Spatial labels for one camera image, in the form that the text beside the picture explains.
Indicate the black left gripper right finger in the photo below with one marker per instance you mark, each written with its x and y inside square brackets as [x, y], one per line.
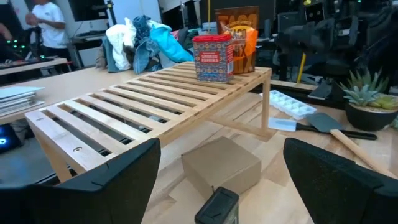
[342, 193]

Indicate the white ice cube tray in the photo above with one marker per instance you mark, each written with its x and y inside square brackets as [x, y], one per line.
[290, 104]

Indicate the beige background table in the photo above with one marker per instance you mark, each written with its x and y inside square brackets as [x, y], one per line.
[31, 65]

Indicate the orange brown taco mix packet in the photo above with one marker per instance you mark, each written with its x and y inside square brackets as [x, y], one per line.
[245, 43]

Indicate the yellow pole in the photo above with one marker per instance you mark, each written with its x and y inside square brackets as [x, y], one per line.
[301, 68]

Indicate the beige office table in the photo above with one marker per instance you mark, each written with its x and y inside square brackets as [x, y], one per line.
[68, 84]

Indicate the succulent plant black pot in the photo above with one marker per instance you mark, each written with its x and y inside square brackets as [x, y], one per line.
[368, 112]

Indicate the brown cardboard box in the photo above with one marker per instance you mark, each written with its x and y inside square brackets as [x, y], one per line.
[220, 165]

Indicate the green black pepper tin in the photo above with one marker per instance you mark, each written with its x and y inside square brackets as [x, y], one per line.
[217, 207]

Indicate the wooden slatted shelf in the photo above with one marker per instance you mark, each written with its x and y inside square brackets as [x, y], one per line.
[140, 102]

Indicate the pile of clothes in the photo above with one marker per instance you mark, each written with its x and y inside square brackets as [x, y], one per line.
[146, 43]

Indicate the stack of grey papers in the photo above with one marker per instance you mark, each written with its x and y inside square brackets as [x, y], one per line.
[17, 99]

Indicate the person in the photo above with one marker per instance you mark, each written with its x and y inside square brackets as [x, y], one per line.
[51, 25]

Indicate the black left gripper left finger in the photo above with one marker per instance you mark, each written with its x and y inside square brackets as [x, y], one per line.
[77, 202]

